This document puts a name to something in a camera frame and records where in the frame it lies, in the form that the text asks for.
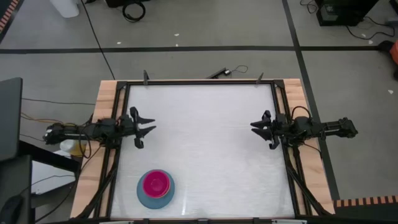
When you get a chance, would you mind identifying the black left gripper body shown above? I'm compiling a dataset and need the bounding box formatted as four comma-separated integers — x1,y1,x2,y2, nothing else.
118,106,145,150

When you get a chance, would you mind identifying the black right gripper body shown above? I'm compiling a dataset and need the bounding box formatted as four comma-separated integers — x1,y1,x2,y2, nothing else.
262,110,289,151

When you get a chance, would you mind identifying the pink plastic bowl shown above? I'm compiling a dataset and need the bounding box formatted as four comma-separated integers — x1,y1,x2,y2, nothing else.
142,169,172,199

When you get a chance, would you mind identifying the translucent blue plastic bowl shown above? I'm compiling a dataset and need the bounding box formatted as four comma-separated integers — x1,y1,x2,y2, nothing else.
136,169,176,210

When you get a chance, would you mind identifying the wooden table board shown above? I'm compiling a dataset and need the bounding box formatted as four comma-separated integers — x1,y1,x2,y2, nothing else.
70,78,336,219

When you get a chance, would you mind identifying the yellow white bottle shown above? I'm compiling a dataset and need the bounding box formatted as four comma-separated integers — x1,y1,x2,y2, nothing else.
59,139,87,157

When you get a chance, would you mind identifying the black power adapter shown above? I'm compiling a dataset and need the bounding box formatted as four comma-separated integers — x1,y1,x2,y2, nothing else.
206,67,232,80

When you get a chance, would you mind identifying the white paper sheet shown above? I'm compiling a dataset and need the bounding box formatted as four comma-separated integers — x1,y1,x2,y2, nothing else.
30,150,77,195

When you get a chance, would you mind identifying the black computer monitor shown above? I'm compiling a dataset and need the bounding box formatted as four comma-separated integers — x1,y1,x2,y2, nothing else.
0,77,24,162

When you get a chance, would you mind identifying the black computer case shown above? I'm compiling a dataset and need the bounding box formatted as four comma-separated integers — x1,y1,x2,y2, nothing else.
315,0,379,27

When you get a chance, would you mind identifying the white plastic bin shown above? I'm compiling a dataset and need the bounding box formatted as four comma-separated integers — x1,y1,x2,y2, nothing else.
49,0,80,19

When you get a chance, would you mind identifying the orange object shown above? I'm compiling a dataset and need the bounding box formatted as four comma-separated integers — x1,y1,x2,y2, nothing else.
389,39,398,65

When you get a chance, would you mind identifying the black computer mouse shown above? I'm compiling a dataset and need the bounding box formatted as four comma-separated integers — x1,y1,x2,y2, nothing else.
0,195,25,224

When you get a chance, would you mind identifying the black aluminium table frame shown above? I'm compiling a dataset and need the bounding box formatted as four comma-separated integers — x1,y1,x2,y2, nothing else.
74,79,332,224

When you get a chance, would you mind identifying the long black floor cable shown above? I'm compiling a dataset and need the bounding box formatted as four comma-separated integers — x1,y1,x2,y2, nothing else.
80,0,116,80

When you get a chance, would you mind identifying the coiled black cable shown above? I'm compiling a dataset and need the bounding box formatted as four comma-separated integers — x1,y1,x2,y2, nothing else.
122,1,147,23

